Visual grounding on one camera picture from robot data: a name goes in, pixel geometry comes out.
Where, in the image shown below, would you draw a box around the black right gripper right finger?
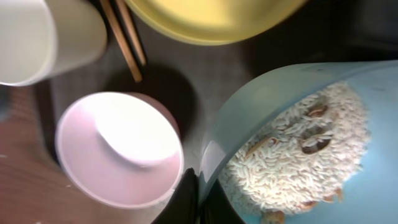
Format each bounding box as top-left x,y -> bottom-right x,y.
203,180 -> 244,224

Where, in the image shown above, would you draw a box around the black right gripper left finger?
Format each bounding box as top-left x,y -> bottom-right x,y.
152,168 -> 198,224

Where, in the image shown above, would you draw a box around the pink white bowl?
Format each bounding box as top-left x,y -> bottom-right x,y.
55,92 -> 184,209

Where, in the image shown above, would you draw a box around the rice food scraps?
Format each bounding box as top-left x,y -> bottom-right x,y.
219,82 -> 370,215

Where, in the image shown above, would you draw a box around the light blue bowl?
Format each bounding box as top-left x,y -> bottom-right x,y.
198,60 -> 397,224

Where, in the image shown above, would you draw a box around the white paper cup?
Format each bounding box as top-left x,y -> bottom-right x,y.
1,0 -> 107,86

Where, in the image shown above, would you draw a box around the dark brown serving tray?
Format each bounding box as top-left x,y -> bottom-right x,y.
34,0 -> 398,224

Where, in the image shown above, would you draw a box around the yellow plate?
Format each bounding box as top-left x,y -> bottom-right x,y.
126,0 -> 307,45

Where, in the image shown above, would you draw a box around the left wooden chopstick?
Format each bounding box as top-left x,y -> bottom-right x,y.
99,0 -> 142,83

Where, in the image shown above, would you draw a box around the wooden chopstick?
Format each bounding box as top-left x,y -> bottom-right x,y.
116,0 -> 147,66
99,0 -> 142,83

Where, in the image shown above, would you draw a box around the right wooden chopstick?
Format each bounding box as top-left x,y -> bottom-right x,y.
116,0 -> 147,66

